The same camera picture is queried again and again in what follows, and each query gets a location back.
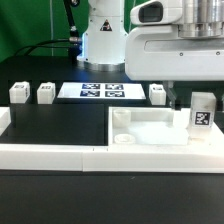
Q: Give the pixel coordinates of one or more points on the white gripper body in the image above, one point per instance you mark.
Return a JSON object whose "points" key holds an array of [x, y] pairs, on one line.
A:
{"points": [[157, 53]]}

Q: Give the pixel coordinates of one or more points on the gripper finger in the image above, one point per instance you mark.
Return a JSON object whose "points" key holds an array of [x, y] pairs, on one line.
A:
{"points": [[175, 101]]}

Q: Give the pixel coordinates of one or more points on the white square table top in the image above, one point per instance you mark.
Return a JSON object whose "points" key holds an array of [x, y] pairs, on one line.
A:
{"points": [[148, 126]]}

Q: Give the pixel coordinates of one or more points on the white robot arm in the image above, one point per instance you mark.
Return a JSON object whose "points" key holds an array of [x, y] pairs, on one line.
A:
{"points": [[104, 41]]}

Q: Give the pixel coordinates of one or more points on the white U-shaped fence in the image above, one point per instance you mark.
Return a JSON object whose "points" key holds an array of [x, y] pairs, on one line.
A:
{"points": [[198, 156]]}

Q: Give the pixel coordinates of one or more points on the white marker base plate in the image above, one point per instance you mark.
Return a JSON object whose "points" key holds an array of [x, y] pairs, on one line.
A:
{"points": [[75, 90]]}

